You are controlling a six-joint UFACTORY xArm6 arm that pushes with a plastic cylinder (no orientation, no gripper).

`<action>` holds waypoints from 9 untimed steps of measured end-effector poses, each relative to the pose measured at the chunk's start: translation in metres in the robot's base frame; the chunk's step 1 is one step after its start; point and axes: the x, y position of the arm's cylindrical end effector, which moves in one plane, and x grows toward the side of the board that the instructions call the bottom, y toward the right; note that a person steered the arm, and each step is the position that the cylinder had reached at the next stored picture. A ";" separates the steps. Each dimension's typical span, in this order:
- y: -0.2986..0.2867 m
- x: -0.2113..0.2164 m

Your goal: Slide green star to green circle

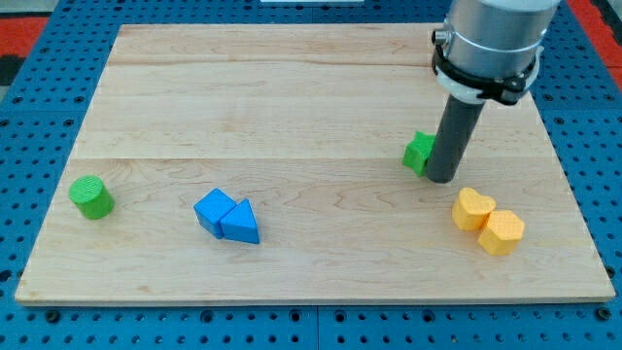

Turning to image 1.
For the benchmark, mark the yellow hexagon block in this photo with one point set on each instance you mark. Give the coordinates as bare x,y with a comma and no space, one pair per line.
501,233

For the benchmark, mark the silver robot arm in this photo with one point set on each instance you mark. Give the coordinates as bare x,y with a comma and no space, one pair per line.
490,49

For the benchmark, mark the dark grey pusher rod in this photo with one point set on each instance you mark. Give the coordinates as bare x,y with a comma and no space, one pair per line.
453,134

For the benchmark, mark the blue cube block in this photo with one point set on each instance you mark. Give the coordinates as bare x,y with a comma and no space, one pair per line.
210,210

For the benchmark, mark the green cylinder block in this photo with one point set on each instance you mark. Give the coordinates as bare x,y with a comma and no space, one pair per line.
91,197

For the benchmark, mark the yellow heart block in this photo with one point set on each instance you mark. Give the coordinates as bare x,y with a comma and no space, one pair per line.
471,209

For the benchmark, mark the wooden board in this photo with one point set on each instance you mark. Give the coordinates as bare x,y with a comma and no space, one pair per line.
309,122

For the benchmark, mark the blue triangle block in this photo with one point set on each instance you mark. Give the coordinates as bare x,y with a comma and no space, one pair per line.
240,224

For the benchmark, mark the green star block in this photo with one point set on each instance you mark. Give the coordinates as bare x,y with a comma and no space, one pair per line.
417,152

